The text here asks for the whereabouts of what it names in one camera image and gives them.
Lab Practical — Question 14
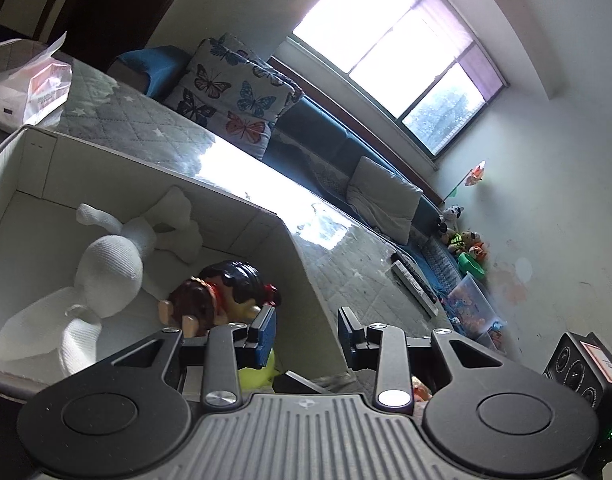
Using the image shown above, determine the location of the blue sofa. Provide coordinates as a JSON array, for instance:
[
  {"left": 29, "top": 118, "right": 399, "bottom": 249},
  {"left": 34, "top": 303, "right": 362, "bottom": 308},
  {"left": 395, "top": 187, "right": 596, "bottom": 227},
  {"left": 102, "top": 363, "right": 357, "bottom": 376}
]
[{"left": 111, "top": 45, "right": 486, "bottom": 322}]

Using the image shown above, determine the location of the large window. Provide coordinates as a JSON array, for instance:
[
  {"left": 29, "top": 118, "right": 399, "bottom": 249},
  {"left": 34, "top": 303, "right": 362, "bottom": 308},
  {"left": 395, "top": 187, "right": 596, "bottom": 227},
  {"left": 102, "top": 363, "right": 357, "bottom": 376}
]
[{"left": 291, "top": 0, "right": 507, "bottom": 157}]

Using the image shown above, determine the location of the black-haired doll figure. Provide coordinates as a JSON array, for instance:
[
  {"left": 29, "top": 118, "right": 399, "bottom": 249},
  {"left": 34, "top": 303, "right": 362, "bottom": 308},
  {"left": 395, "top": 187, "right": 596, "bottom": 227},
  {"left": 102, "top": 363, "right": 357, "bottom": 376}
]
[{"left": 198, "top": 260, "right": 283, "bottom": 322}]

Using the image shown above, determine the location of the white-lined dark cardboard box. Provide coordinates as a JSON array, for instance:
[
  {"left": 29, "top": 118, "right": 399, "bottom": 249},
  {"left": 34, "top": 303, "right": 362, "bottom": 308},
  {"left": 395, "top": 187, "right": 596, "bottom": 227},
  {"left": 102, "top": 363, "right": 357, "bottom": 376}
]
[{"left": 0, "top": 126, "right": 347, "bottom": 403}]

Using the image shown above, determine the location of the plain grey pillow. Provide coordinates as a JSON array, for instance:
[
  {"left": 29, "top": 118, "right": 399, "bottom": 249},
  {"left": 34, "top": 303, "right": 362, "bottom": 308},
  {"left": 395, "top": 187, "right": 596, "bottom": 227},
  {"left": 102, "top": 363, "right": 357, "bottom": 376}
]
[{"left": 346, "top": 156, "right": 423, "bottom": 247}]

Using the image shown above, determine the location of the butterfly print pillow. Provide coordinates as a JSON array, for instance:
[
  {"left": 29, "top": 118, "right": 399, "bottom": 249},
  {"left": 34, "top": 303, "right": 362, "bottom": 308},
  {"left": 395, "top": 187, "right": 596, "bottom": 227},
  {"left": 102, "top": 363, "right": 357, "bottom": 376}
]
[
  {"left": 162, "top": 49, "right": 275, "bottom": 162},
  {"left": 201, "top": 32, "right": 307, "bottom": 127}
]

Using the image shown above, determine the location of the plastic tissue pack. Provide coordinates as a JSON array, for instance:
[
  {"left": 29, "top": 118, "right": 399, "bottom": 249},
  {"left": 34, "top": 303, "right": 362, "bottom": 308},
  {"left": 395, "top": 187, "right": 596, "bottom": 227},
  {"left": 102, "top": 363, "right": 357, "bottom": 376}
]
[{"left": 0, "top": 31, "right": 75, "bottom": 129}]

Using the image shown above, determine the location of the colourful pinwheel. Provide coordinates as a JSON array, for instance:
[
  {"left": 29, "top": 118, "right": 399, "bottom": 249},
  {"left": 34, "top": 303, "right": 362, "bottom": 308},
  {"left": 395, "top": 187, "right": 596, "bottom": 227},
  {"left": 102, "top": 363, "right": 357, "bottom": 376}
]
[{"left": 446, "top": 160, "right": 487, "bottom": 198}]

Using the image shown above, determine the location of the orange plush toy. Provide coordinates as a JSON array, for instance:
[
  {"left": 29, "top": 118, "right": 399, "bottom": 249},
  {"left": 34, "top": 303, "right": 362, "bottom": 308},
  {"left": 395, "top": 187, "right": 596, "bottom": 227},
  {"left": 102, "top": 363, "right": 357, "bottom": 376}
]
[{"left": 411, "top": 375, "right": 434, "bottom": 404}]

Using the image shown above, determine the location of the white remote control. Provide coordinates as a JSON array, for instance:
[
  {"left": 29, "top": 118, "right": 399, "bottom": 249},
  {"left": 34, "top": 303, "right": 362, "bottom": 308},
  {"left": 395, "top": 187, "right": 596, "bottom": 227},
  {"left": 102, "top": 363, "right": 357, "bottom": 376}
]
[{"left": 391, "top": 262, "right": 439, "bottom": 317}]

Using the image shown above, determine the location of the white plush rabbit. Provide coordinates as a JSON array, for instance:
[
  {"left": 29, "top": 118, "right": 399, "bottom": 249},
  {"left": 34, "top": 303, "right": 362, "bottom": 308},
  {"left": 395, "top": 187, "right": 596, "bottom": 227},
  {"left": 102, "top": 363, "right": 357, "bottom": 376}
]
[{"left": 0, "top": 186, "right": 204, "bottom": 377}]

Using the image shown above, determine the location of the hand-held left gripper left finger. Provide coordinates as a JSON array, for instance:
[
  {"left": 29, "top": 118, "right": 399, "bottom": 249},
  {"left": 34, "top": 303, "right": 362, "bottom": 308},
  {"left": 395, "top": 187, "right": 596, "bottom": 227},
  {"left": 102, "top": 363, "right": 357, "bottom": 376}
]
[{"left": 108, "top": 305, "right": 279, "bottom": 409}]

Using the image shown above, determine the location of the black white cow plush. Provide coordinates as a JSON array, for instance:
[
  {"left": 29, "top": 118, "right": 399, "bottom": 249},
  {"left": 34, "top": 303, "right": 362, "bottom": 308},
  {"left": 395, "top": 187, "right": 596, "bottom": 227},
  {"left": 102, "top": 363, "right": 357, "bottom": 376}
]
[{"left": 438, "top": 204, "right": 465, "bottom": 233}]

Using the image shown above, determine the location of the yellow green plush toy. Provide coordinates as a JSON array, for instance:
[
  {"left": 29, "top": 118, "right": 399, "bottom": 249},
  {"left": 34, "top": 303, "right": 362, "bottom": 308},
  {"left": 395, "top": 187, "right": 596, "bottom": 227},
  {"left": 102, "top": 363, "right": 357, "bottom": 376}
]
[{"left": 443, "top": 230, "right": 475, "bottom": 256}]

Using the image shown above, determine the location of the brown-haired doll figure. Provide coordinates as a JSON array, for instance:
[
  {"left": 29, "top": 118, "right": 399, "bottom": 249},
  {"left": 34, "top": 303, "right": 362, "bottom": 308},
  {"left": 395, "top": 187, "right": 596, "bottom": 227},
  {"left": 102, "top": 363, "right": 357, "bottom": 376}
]
[{"left": 158, "top": 275, "right": 227, "bottom": 339}]

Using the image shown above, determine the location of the green plastic bowl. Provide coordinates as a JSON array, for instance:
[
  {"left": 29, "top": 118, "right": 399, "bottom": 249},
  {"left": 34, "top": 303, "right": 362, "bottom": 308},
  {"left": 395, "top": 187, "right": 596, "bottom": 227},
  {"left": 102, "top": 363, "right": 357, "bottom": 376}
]
[{"left": 457, "top": 252, "right": 487, "bottom": 278}]

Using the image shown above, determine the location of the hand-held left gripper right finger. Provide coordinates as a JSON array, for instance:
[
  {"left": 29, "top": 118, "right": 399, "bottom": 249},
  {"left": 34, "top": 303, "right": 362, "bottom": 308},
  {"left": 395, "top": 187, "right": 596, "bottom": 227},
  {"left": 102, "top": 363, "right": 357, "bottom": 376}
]
[{"left": 337, "top": 306, "right": 516, "bottom": 409}]

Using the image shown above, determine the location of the green alien toy figure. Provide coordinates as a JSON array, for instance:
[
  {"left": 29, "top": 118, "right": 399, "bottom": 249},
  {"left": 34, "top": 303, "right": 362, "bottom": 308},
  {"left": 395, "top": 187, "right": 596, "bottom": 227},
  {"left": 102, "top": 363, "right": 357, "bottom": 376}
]
[{"left": 236, "top": 350, "right": 278, "bottom": 389}]

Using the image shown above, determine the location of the dark remote control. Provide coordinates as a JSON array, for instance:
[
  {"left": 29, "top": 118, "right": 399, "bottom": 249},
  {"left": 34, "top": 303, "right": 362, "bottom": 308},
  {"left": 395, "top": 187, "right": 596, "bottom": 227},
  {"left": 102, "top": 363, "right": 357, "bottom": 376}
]
[{"left": 392, "top": 252, "right": 437, "bottom": 302}]

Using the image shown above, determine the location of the clear plastic toy bin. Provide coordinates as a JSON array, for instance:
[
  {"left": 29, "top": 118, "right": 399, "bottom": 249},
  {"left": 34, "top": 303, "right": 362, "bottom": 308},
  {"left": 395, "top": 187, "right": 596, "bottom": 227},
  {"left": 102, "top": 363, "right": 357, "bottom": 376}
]
[{"left": 443, "top": 275, "right": 501, "bottom": 337}]

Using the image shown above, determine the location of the grey quilted desktop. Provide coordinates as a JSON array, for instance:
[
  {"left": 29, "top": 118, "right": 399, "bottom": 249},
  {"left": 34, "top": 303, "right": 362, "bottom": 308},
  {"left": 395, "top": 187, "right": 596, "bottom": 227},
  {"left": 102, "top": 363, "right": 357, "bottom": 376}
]
[{"left": 0, "top": 37, "right": 457, "bottom": 397}]

